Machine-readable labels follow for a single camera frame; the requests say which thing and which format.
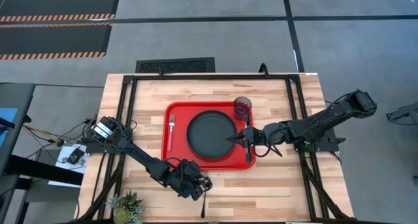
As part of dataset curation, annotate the potted succulent plant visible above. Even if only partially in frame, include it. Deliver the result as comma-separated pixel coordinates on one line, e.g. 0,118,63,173
106,189,146,224

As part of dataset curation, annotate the hazard striped black floor mat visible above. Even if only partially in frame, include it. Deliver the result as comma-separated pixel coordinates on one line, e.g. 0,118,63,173
0,0,121,24
0,23,113,61

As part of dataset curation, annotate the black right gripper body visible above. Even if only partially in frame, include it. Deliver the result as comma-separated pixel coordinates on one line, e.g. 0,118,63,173
243,115,265,163

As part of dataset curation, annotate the grey desk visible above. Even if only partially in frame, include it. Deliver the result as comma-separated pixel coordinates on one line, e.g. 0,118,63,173
0,82,36,174

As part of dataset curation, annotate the black handheld controller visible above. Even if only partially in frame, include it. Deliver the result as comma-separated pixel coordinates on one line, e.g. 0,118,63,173
67,147,86,165

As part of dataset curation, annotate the translucent patterned drinking cup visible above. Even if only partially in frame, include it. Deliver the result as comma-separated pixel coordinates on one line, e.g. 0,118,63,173
233,96,253,121

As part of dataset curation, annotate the red plastic tray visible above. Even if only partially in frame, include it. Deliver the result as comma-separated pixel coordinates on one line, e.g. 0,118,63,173
161,101,257,171

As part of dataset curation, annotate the black round plate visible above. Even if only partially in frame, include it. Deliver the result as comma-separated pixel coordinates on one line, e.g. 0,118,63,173
186,110,238,159

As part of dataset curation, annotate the black perforated floor grille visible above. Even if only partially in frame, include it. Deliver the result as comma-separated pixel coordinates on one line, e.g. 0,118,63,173
135,56,216,74

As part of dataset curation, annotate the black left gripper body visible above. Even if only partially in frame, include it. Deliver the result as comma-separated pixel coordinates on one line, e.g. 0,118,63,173
171,160,205,195

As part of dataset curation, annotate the black table frame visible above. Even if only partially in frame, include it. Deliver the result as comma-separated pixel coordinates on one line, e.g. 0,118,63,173
74,72,357,224

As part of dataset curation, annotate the yellow cable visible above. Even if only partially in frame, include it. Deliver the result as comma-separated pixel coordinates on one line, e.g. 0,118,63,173
22,124,60,143

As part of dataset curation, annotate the fork with pink handle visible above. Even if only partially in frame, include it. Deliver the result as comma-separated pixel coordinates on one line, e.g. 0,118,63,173
167,114,176,153

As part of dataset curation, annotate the white paper sheet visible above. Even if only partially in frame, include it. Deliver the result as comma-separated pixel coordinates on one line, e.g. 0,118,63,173
55,144,88,174

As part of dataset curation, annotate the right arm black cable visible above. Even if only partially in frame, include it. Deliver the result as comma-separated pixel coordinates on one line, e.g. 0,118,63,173
253,142,284,159

